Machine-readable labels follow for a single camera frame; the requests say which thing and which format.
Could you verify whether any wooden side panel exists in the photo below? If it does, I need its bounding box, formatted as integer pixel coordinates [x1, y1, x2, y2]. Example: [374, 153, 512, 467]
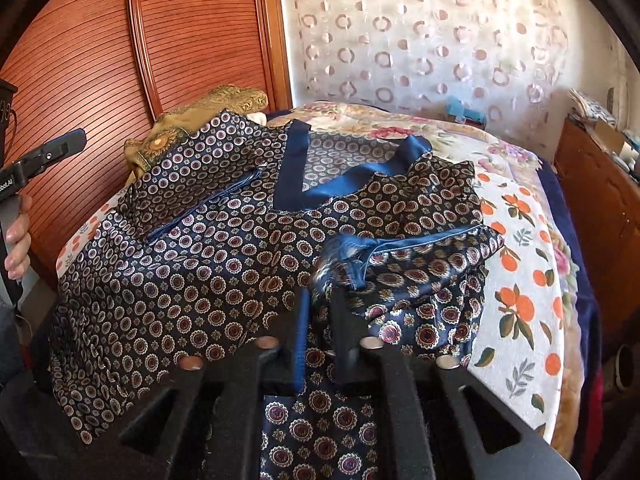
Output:
[256, 0, 294, 115]

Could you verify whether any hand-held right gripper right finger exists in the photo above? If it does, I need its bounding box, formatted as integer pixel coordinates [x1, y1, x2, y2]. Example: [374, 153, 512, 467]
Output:
[327, 285, 581, 480]

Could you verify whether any wooden slatted headboard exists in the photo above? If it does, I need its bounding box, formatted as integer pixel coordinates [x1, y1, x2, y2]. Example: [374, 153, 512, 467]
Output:
[0, 0, 273, 288]

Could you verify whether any floral plush blanket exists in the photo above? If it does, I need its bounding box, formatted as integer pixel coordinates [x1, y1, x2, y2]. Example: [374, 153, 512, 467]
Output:
[264, 101, 578, 456]

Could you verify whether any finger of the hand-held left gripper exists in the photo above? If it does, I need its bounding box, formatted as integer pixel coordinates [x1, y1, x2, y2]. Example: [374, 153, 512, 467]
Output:
[20, 130, 87, 182]

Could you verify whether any red cloth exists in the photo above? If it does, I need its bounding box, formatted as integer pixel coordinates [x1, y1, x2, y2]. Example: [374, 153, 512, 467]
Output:
[589, 367, 613, 453]

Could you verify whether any gold embroidered cushion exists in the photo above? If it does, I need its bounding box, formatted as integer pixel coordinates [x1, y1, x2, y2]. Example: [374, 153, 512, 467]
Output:
[123, 85, 269, 179]

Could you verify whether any sheer circle-patterned curtain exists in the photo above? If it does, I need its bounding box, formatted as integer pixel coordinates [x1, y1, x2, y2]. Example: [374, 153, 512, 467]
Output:
[276, 0, 573, 128]

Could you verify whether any teal plastic object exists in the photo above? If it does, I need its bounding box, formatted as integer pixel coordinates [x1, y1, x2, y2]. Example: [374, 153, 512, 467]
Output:
[444, 95, 489, 129]

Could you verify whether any navy blue blanket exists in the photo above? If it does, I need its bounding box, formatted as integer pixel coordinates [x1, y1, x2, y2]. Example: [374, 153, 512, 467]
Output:
[537, 159, 603, 433]

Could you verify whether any person's left forearm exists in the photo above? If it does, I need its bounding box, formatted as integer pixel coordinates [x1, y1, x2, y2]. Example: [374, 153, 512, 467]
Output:
[0, 304, 25, 388]

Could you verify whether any cardboard box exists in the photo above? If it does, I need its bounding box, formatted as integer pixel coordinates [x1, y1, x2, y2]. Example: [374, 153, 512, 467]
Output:
[591, 121, 632, 157]

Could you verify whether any person's left hand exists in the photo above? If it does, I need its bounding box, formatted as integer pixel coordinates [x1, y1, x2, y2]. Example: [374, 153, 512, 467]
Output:
[4, 195, 34, 281]

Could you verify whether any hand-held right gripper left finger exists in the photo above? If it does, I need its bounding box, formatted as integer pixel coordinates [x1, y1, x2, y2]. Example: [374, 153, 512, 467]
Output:
[65, 287, 313, 480]

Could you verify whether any white orange-print sheet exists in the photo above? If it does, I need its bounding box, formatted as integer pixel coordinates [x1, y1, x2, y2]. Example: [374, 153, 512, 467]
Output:
[54, 169, 568, 447]

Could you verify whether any wooden cabinet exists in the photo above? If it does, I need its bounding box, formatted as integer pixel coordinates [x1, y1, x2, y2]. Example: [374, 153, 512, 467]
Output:
[551, 116, 640, 308]

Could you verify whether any dark round bin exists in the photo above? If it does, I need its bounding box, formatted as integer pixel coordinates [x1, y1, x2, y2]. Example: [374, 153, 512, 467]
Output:
[606, 342, 640, 393]

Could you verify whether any navy patterned satin shirt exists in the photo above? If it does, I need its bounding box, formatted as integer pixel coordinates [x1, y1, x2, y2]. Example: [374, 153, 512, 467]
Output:
[47, 107, 506, 480]

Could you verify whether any stack of patterned papers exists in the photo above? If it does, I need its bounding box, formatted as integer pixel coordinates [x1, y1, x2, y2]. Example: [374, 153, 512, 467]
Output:
[566, 86, 617, 127]

